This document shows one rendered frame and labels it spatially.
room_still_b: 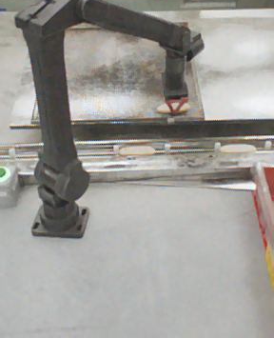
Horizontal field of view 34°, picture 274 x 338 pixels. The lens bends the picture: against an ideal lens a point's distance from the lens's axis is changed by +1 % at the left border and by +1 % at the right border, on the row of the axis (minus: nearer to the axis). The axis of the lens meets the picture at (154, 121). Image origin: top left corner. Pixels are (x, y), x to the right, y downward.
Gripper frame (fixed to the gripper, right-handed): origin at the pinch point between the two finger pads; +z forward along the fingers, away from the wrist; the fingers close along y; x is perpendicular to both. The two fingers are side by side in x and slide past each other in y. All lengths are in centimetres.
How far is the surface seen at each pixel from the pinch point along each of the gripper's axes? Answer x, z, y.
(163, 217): 8.3, 2.1, -36.3
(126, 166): 15.9, 0.4, -20.7
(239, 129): -20.0, 8.2, -4.2
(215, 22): -23, 1, 45
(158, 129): 4.5, 8.4, -1.0
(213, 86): -14.3, 1.2, 9.0
